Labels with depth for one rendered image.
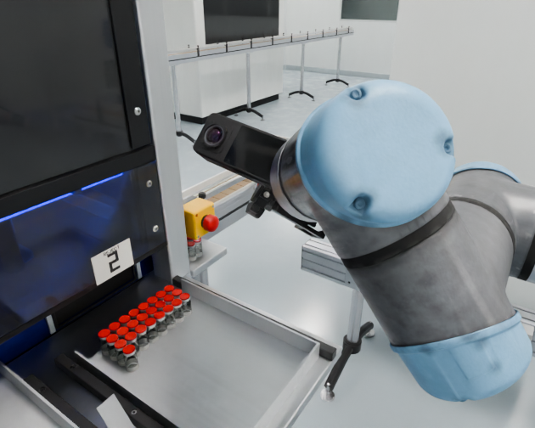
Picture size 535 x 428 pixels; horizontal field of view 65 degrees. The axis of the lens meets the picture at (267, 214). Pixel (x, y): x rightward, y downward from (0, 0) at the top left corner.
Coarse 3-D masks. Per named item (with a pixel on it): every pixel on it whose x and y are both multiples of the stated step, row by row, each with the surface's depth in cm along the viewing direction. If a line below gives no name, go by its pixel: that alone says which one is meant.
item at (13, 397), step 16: (0, 368) 71; (0, 384) 71; (16, 384) 69; (0, 400) 68; (16, 400) 68; (32, 400) 67; (0, 416) 65; (16, 416) 65; (32, 416) 65; (48, 416) 65; (64, 416) 62
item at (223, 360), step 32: (192, 288) 90; (192, 320) 85; (224, 320) 85; (256, 320) 82; (160, 352) 77; (192, 352) 77; (224, 352) 77; (256, 352) 77; (288, 352) 77; (128, 384) 71; (160, 384) 71; (192, 384) 71; (224, 384) 71; (256, 384) 71; (288, 384) 67; (160, 416) 62; (192, 416) 65; (224, 416) 65; (256, 416) 65
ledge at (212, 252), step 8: (208, 240) 113; (208, 248) 109; (216, 248) 109; (224, 248) 109; (200, 256) 106; (208, 256) 106; (216, 256) 106; (192, 264) 103; (200, 264) 103; (208, 264) 105; (192, 272) 100; (200, 272) 103
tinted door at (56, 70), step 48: (0, 0) 54; (48, 0) 58; (96, 0) 64; (0, 48) 55; (48, 48) 60; (96, 48) 66; (0, 96) 56; (48, 96) 62; (96, 96) 68; (0, 144) 58; (48, 144) 64; (96, 144) 70; (0, 192) 60
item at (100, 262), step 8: (128, 240) 80; (112, 248) 78; (120, 248) 79; (128, 248) 81; (96, 256) 75; (104, 256) 77; (112, 256) 78; (120, 256) 80; (128, 256) 82; (96, 264) 76; (104, 264) 77; (112, 264) 79; (120, 264) 80; (128, 264) 82; (96, 272) 76; (104, 272) 78; (120, 272) 81; (96, 280) 77; (104, 280) 78
